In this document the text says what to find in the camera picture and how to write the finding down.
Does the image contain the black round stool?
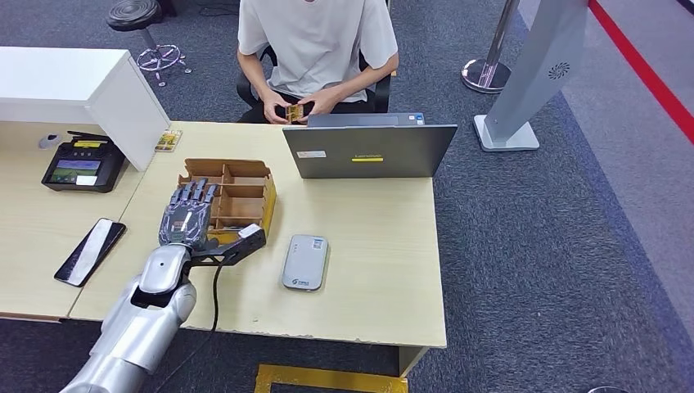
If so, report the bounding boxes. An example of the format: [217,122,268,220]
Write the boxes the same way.
[106,0,193,88]

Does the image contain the white desk shelf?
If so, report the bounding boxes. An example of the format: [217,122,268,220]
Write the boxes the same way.
[0,46,171,173]

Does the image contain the black payment terminal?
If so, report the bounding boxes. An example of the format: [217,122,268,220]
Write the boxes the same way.
[41,131,127,194]

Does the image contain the grey card reader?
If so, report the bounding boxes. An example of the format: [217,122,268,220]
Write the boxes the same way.
[281,233,330,292]

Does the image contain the red floor tape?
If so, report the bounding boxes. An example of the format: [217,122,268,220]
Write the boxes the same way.
[588,0,694,147]

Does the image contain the divided cardboard box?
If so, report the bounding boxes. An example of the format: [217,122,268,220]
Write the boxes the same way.
[177,158,277,246]

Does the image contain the black smartphone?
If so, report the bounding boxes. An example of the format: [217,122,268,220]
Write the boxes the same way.
[53,218,128,288]

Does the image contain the pale wrist camera, black bracket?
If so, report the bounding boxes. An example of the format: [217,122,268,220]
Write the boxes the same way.
[189,223,268,268]

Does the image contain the person's right hand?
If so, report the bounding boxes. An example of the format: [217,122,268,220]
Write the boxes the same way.
[262,89,294,126]

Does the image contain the grey laptop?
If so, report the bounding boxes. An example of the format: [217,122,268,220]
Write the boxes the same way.
[282,112,458,180]

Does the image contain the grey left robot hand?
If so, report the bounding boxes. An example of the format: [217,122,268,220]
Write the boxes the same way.
[158,178,219,251]

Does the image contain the yellow floor tape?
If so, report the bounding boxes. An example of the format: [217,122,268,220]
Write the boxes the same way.
[253,364,408,393]

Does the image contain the grey kiosk stand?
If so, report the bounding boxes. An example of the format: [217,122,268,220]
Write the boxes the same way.
[473,0,590,153]

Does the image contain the person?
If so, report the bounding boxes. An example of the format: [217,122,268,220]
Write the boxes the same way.
[237,0,400,126]

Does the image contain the black camera cable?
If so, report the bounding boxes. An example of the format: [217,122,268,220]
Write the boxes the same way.
[154,264,225,386]

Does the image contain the person's left hand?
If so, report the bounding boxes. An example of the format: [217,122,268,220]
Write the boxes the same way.
[298,86,344,118]

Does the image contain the yellow printed card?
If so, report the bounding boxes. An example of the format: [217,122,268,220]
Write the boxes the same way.
[154,129,183,153]

